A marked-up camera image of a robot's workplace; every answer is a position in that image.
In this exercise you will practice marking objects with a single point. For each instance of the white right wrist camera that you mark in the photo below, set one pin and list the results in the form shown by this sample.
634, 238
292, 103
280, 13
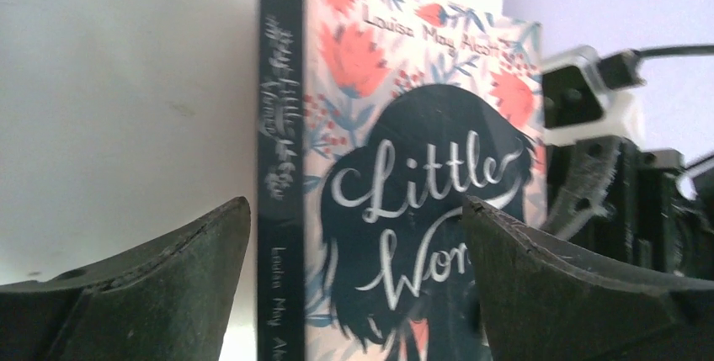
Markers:
587, 96

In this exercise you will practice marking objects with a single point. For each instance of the dark floral book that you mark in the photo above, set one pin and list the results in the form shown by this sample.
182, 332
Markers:
376, 118

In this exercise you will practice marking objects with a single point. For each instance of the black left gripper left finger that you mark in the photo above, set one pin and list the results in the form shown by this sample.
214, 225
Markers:
166, 299

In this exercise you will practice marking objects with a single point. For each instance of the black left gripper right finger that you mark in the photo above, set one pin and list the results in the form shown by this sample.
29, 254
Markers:
543, 298

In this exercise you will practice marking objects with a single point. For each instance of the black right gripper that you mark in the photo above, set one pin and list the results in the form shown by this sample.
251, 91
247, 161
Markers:
645, 208

